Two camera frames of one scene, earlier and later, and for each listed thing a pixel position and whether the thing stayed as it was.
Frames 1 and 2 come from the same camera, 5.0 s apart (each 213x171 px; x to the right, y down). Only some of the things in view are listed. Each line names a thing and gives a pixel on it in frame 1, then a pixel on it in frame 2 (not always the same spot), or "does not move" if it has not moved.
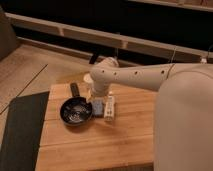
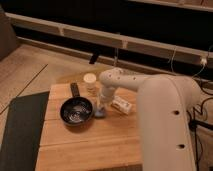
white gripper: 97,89 -> 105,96
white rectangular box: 109,108 -> 121,105
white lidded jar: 88,82 does not move
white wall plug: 203,61 does not move
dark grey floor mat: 23,130 does not move
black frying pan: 75,110 does not move
